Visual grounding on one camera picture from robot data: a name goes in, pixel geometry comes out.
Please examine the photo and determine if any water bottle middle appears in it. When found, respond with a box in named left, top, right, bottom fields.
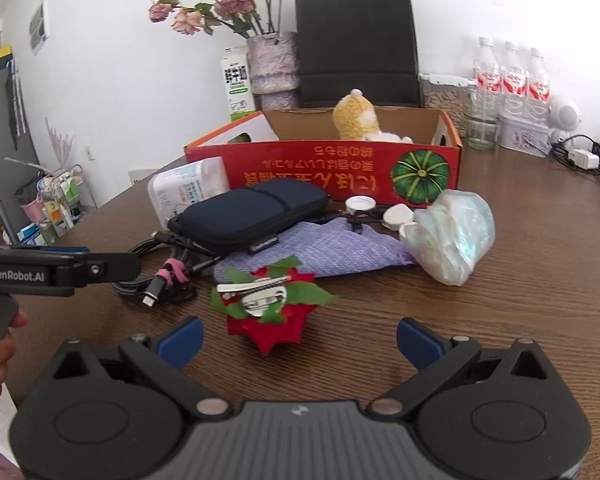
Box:
left=501, top=41, right=528, bottom=118

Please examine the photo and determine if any water bottle left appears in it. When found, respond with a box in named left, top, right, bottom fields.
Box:
left=474, top=37, right=502, bottom=120

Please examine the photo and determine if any metal storage cart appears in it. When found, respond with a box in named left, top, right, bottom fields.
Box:
left=4, top=157, right=98, bottom=246

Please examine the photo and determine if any white round robot speaker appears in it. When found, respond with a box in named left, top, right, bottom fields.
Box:
left=548, top=96, right=581, bottom=145

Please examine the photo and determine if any clear cotton swab box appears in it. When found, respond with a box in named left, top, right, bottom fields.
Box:
left=147, top=157, right=230, bottom=230

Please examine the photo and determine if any yellow white plush toy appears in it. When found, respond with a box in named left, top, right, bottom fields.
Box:
left=332, top=89, right=413, bottom=144

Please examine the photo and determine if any empty glass cup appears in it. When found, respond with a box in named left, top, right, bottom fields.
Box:
left=465, top=115, right=498, bottom=151

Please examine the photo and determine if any clear seed storage container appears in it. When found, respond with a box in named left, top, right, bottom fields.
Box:
left=418, top=74, right=476, bottom=138

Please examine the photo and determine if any iridescent plastic bag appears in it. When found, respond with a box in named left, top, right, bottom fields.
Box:
left=399, top=190, right=495, bottom=286

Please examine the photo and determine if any water bottle right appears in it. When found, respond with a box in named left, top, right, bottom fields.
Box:
left=526, top=48, right=550, bottom=125

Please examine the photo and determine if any white power adapter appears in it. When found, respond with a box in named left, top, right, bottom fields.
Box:
left=568, top=148, right=600, bottom=171

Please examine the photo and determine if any black usb cable bundle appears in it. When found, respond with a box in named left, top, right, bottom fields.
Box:
left=110, top=228, right=226, bottom=307

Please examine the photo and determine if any red cardboard pumpkin box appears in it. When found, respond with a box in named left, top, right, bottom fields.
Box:
left=184, top=107, right=463, bottom=208

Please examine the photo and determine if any black paper shopping bag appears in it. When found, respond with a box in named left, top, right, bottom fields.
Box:
left=296, top=0, right=422, bottom=108

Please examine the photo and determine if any red fabric flower clip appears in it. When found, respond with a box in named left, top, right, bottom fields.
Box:
left=210, top=256, right=337, bottom=356

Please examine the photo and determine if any purple knitted cloth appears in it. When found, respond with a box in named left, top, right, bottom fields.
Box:
left=212, top=218, right=415, bottom=283

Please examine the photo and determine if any water bottle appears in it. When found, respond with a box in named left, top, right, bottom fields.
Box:
left=501, top=41, right=528, bottom=118
left=474, top=37, right=502, bottom=120
left=526, top=48, right=550, bottom=125

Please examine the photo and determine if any navy blue zip pouch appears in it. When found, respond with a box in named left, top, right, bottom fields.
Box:
left=168, top=179, right=329, bottom=255

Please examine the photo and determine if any purple textured vase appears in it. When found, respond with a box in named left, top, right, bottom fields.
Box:
left=247, top=32, right=300, bottom=110

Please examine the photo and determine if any white charger plug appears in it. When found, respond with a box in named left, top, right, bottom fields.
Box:
left=381, top=204, right=414, bottom=232

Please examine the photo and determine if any white green milk carton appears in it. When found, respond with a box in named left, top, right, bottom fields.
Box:
left=221, top=44, right=257, bottom=122

